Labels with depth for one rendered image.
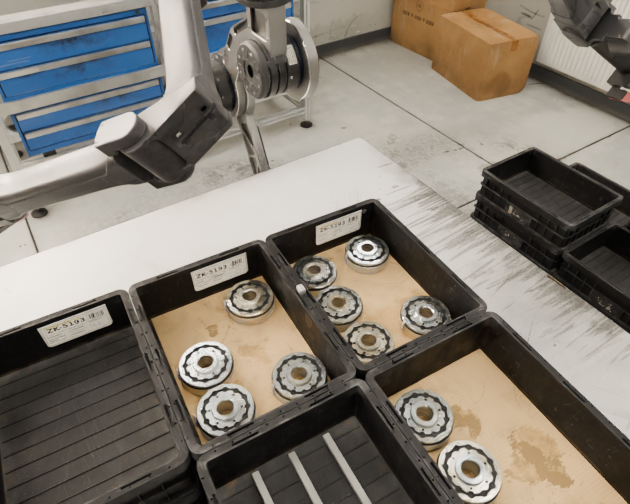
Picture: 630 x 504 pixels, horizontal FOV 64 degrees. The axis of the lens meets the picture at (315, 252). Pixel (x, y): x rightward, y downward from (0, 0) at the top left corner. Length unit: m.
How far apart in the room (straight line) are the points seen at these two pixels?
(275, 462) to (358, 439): 0.15
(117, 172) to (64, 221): 2.18
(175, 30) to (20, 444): 0.74
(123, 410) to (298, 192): 0.89
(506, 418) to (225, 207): 1.00
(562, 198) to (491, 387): 1.24
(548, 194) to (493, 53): 1.74
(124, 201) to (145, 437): 2.05
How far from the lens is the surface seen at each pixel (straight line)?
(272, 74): 1.28
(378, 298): 1.12
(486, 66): 3.73
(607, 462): 1.00
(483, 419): 1.00
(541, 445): 1.01
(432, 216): 1.56
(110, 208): 2.87
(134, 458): 0.97
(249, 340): 1.05
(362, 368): 0.89
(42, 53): 2.65
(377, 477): 0.91
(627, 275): 2.10
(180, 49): 0.75
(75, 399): 1.07
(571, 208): 2.11
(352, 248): 1.18
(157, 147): 0.66
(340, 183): 1.65
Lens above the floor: 1.67
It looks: 44 degrees down
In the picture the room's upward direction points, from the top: straight up
